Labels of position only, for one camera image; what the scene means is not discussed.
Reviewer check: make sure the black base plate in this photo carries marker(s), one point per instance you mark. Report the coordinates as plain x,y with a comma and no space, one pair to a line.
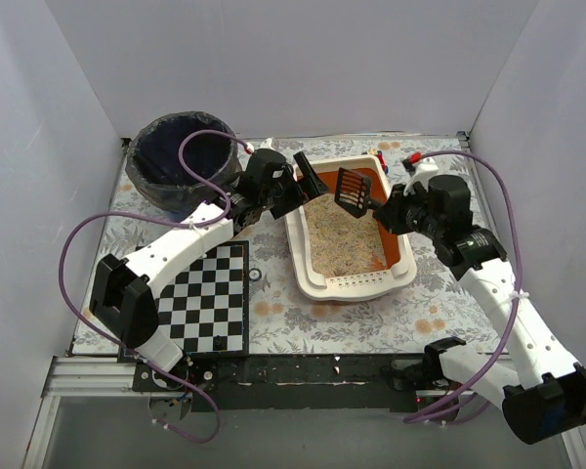
377,381

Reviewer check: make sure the blue trash bin with bag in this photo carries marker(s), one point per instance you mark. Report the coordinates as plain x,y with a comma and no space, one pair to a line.
153,164

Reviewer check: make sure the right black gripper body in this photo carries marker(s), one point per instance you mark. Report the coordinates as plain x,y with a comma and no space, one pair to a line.
388,211

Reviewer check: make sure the black chess piece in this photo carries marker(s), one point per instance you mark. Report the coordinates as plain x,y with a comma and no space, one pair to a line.
220,343

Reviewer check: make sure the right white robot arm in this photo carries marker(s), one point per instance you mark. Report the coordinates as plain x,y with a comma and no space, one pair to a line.
544,394

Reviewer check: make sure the floral table mat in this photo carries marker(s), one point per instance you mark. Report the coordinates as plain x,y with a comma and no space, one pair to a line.
283,320

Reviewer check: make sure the black litter scoop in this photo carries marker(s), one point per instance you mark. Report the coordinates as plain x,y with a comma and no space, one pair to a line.
353,193

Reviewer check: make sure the black white chessboard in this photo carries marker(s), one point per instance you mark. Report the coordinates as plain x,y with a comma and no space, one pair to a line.
209,298

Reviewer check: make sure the white orange litter box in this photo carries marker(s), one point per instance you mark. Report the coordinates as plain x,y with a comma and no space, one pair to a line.
337,257

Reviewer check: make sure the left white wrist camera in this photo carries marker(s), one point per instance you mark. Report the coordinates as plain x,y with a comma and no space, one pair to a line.
269,143

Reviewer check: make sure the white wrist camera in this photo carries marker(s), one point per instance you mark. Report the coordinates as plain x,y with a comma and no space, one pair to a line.
420,169
269,143

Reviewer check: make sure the red toy car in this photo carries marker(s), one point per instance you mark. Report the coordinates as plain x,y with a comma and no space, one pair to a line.
379,156

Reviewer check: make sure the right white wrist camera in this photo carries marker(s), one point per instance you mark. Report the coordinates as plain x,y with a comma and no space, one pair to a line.
420,169

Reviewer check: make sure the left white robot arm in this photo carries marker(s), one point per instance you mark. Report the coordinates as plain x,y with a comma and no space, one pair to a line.
125,290

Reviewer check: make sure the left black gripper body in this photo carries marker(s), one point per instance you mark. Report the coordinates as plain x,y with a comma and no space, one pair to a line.
295,191

